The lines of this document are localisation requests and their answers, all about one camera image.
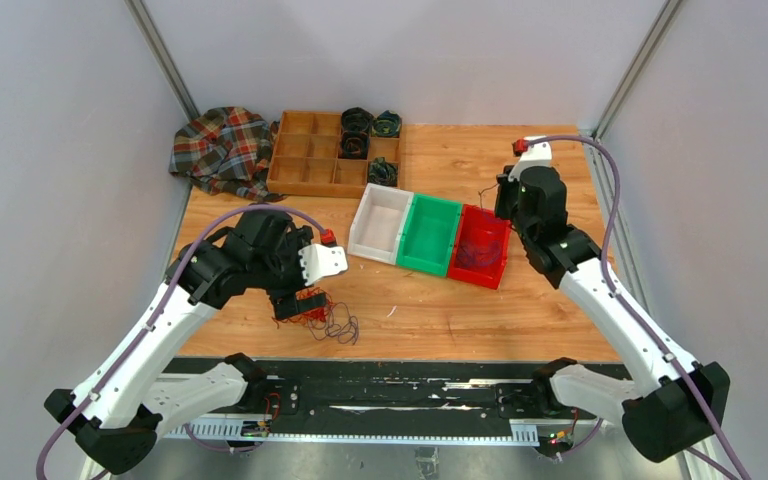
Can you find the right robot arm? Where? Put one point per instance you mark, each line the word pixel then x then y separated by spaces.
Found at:
pixel 670 401

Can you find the wooden compartment tray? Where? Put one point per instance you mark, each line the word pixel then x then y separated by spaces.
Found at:
pixel 305 158

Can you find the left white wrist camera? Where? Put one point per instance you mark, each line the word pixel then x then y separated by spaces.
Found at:
pixel 318 261

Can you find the rolled teal sock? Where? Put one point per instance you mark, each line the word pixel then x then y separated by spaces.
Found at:
pixel 387 124

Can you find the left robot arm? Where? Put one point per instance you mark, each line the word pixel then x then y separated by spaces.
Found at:
pixel 118 414

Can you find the rolled dark sock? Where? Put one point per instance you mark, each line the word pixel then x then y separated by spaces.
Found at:
pixel 383 173
pixel 356 119
pixel 354 145

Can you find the green plastic bin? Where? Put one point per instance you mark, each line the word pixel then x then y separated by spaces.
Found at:
pixel 429 234

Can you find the white plastic bin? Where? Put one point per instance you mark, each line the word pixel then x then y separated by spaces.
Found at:
pixel 377 227

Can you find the red plastic bin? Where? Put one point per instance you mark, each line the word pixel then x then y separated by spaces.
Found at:
pixel 479 256

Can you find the plaid cloth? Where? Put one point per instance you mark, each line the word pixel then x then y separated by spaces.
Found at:
pixel 227 150

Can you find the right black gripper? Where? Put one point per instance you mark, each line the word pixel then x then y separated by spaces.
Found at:
pixel 504 187

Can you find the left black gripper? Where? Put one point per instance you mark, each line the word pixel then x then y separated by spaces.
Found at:
pixel 285 299

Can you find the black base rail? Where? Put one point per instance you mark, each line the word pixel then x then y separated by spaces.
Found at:
pixel 403 398

